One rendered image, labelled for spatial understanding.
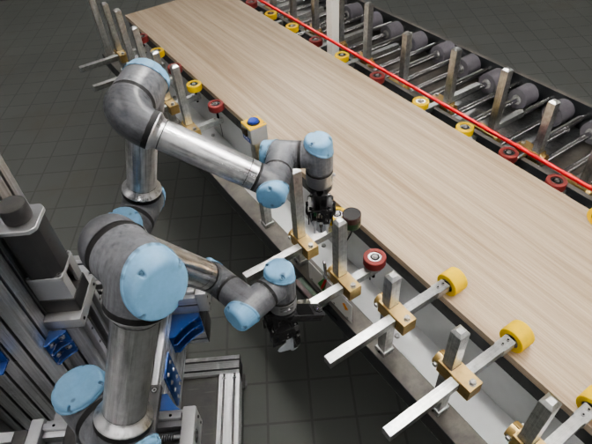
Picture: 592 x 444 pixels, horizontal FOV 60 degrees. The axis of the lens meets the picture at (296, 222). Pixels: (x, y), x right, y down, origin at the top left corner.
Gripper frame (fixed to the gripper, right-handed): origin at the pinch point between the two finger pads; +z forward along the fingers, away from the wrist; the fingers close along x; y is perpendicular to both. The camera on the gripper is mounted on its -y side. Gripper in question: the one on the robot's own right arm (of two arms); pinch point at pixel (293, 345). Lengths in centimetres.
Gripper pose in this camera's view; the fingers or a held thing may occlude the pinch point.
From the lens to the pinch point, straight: 151.1
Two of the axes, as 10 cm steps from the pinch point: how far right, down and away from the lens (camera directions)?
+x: 4.2, 6.1, -6.7
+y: -9.1, 3.2, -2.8
